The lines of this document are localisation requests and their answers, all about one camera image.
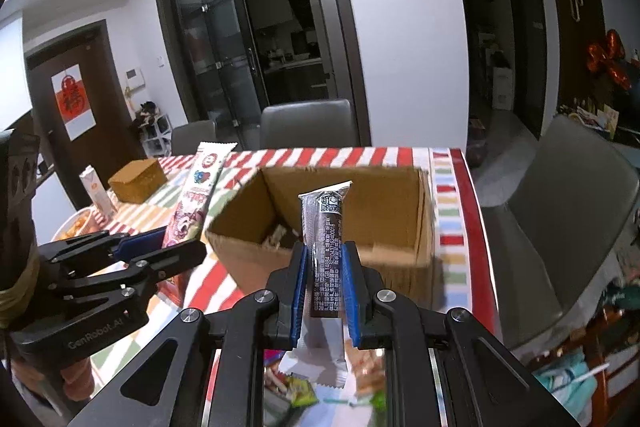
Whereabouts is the white wall intercom panel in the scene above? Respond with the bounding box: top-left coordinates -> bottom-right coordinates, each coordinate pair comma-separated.
126,68 -> 145,91

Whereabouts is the colourful striped tablecloth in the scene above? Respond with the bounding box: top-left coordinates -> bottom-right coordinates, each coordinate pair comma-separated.
75,176 -> 497,426

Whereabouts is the pink white snack bar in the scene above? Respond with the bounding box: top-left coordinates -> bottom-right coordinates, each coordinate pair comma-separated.
156,140 -> 240,308

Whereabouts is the grey chair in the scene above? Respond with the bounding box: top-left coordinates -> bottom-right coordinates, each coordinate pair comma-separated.
482,116 -> 639,349
171,120 -> 216,156
259,98 -> 359,150

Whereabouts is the brown chocolate bar wrapper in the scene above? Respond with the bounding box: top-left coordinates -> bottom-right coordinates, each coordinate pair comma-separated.
279,181 -> 352,388

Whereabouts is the dark glass sliding door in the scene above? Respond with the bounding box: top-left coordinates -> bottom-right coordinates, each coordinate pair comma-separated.
156,0 -> 371,150

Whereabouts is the woven brown tissue box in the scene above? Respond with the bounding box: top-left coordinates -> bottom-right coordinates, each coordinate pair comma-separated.
108,158 -> 167,204

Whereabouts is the red foil balloon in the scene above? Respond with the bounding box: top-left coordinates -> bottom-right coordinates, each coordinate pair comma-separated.
587,29 -> 632,91

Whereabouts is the grey chair right side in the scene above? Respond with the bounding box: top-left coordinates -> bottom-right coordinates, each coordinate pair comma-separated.
482,116 -> 639,349

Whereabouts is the grey chair far left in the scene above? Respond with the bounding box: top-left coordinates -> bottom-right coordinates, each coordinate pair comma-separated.
171,120 -> 216,156

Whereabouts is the open cardboard box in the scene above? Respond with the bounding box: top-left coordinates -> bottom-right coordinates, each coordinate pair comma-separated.
205,167 -> 438,311

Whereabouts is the small green candy packet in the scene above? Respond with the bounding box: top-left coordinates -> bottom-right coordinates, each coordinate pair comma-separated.
283,375 -> 318,407

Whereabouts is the white orange drink carton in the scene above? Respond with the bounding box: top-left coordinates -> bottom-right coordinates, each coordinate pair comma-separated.
79,165 -> 117,220

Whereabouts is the brown wooden door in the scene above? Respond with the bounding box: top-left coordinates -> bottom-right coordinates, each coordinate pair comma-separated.
26,20 -> 144,209

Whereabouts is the white small shelf unit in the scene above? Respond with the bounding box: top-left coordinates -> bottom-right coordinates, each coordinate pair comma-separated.
132,101 -> 172,157

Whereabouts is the red fu door poster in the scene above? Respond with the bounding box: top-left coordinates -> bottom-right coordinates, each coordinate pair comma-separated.
51,64 -> 96,141

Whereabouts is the grey chair far middle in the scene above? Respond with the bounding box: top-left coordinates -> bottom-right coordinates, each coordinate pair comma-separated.
259,98 -> 359,150

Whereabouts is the left hand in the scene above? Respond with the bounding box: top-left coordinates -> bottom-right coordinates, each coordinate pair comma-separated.
8,353 -> 97,408

